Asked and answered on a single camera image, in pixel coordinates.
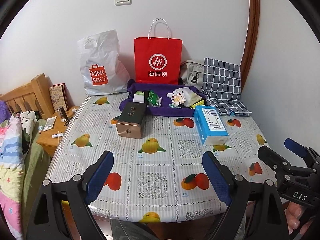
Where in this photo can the grey canvas bag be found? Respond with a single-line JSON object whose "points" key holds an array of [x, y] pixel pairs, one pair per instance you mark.
{"points": [[191, 74]]}

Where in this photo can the white Miniso plastic bag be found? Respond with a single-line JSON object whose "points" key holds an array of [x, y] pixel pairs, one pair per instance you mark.
{"points": [[102, 71]]}

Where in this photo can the red paper shopping bag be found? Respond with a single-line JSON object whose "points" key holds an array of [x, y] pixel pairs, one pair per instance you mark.
{"points": [[157, 59]]}

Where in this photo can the brown patterned book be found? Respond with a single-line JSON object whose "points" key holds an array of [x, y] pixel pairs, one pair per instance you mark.
{"points": [[58, 96]]}

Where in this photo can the dark green gift box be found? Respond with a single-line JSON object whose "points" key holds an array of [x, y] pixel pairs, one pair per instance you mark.
{"points": [[131, 121]]}

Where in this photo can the right hand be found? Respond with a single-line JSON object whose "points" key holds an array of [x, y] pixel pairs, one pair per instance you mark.
{"points": [[293, 214]]}

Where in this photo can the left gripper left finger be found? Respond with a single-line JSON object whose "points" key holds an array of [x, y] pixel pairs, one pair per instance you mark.
{"points": [[47, 220]]}

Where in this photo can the brown wooden door frame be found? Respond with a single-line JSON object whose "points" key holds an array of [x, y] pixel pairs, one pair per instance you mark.
{"points": [[251, 40]]}

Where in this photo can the wooden bedside table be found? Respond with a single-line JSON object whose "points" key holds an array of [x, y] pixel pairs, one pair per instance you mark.
{"points": [[45, 139]]}

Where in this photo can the grey checked cushion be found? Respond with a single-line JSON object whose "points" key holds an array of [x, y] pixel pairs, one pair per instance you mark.
{"points": [[222, 87]]}

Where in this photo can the orange slice print packet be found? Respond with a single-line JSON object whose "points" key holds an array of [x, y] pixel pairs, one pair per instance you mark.
{"points": [[178, 98]]}

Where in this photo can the yellow black mesh pouch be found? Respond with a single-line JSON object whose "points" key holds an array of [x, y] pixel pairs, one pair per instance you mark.
{"points": [[193, 106]]}

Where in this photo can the blue tissue package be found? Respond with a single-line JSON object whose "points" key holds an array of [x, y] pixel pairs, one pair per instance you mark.
{"points": [[210, 126]]}

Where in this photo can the white paper towel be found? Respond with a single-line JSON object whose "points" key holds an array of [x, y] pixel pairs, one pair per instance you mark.
{"points": [[190, 96]]}

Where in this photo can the green wet wipes packet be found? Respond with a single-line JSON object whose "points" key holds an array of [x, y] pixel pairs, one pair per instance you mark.
{"points": [[153, 99]]}

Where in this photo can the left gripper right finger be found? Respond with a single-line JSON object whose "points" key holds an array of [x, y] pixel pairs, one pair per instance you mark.
{"points": [[254, 210]]}

